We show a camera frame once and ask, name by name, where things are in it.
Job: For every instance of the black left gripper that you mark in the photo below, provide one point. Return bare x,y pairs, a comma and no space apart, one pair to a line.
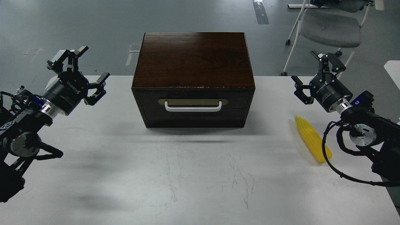
71,86

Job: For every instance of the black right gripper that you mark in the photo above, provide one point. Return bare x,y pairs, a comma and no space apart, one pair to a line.
326,92

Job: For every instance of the yellow corn cob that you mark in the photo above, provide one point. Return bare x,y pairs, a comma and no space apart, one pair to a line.
310,137

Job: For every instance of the wooden drawer with white handle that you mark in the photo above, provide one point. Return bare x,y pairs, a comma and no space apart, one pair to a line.
194,109

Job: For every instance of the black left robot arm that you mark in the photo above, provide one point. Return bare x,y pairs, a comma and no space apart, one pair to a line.
19,140

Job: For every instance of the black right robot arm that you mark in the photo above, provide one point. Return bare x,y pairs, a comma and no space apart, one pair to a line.
360,132

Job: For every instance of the dark wooden drawer cabinet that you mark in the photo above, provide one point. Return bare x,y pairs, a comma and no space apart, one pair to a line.
193,61

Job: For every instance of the grey white office chair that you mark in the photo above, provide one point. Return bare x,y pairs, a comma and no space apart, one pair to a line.
331,29

